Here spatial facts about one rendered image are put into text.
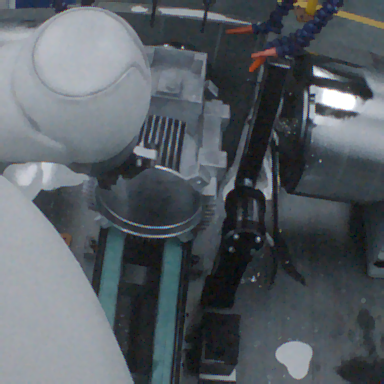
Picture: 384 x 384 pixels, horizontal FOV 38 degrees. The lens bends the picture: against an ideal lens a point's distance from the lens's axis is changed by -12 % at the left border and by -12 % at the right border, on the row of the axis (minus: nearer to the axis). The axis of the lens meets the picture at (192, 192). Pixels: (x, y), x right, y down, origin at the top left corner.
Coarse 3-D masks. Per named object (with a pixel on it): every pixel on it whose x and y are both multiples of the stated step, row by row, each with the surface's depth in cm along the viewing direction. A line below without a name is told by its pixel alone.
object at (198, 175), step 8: (208, 80) 93; (208, 88) 92; (216, 88) 94; (208, 96) 93; (216, 96) 93; (192, 168) 82; (200, 168) 81; (192, 176) 81; (200, 176) 80; (208, 176) 82; (192, 184) 82; (200, 184) 81; (208, 184) 81; (96, 216) 90; (104, 224) 90; (192, 232) 90; (184, 240) 91
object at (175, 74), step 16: (144, 48) 88; (160, 48) 88; (160, 64) 90; (176, 64) 91; (192, 64) 90; (160, 80) 86; (176, 80) 86; (192, 80) 89; (160, 96) 81; (176, 96) 85; (160, 112) 83; (176, 112) 83; (192, 112) 83; (192, 128) 85
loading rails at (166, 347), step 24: (96, 240) 103; (120, 240) 93; (168, 240) 94; (192, 240) 94; (96, 264) 88; (120, 264) 90; (168, 264) 91; (192, 264) 92; (96, 288) 86; (120, 288) 95; (144, 288) 97; (168, 288) 89; (168, 312) 86; (168, 336) 83; (192, 336) 93; (168, 360) 81
